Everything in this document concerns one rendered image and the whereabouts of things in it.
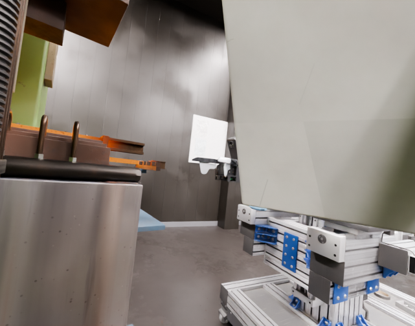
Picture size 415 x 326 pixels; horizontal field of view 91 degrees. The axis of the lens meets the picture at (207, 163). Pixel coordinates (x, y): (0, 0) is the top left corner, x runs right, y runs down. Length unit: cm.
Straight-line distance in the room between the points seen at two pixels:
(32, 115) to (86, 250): 48
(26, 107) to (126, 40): 309
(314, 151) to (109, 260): 38
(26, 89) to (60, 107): 263
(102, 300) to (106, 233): 12
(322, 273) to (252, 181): 83
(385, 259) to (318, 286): 29
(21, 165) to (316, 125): 38
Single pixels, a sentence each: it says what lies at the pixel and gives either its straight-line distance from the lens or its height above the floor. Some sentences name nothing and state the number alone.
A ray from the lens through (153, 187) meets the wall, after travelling 340.
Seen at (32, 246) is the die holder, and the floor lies 82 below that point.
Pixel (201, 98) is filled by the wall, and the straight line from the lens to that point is 381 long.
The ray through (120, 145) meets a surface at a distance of 57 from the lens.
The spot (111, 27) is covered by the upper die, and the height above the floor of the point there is 127.
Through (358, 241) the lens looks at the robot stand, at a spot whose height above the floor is 75.
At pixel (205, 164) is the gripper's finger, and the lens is 76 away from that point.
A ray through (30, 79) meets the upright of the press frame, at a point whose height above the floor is 117.
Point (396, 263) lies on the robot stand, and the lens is 113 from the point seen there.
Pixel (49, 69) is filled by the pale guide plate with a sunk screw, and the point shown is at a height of 122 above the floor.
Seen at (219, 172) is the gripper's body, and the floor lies 96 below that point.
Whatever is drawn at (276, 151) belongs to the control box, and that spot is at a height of 98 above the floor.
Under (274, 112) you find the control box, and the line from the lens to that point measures 18.
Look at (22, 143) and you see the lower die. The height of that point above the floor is 97.
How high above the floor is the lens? 95
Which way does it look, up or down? 3 degrees up
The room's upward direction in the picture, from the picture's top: 6 degrees clockwise
